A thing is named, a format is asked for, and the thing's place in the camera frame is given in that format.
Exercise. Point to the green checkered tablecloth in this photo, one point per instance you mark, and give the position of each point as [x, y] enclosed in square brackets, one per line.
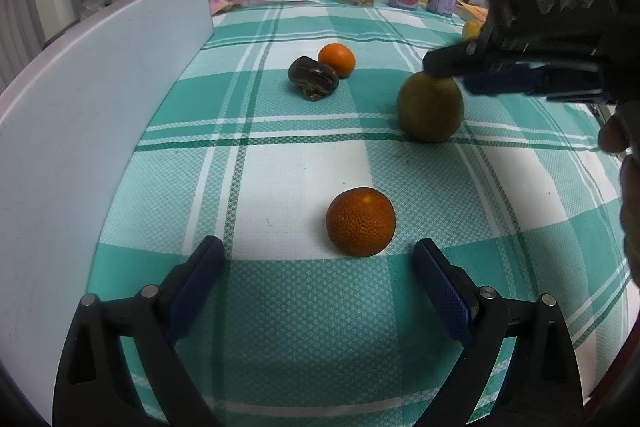
[300, 147]

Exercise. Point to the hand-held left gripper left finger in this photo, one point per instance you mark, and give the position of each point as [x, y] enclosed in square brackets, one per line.
[195, 287]

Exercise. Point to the dark reddish mandarin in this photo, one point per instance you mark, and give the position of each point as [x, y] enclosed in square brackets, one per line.
[361, 221]

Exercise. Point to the person's right hand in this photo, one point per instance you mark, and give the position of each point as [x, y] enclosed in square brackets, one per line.
[614, 134]

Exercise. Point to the small orange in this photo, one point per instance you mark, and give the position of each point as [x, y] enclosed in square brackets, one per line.
[336, 58]

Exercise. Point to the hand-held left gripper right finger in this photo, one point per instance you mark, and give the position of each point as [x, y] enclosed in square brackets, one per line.
[445, 292]

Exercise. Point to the brown kiwi fruit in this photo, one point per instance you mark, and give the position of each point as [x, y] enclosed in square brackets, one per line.
[430, 109]

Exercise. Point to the dark wrinkled fruit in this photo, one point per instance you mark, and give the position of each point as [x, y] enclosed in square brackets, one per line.
[312, 78]

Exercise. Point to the white cardboard box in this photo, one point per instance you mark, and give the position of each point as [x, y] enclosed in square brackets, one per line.
[75, 157]

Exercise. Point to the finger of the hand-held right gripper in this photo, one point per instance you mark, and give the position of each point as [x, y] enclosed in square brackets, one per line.
[450, 59]
[505, 79]

